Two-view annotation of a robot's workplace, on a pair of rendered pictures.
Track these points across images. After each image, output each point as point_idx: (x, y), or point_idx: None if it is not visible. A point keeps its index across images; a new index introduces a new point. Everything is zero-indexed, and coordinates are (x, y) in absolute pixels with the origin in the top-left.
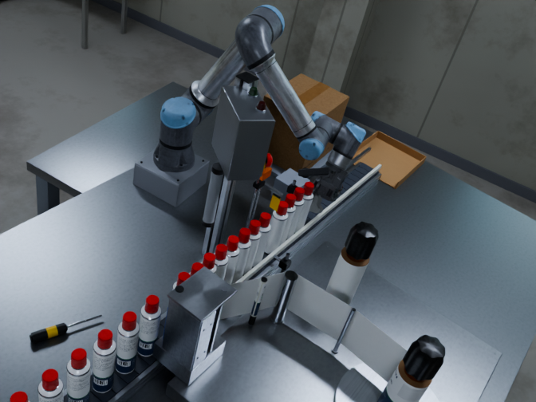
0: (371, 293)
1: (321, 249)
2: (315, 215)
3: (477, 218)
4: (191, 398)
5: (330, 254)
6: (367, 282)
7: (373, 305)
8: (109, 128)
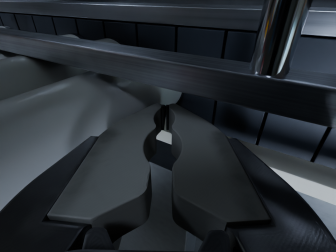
0: (137, 245)
1: (154, 171)
2: (316, 125)
3: None
4: None
5: (155, 191)
6: (150, 245)
7: (123, 243)
8: None
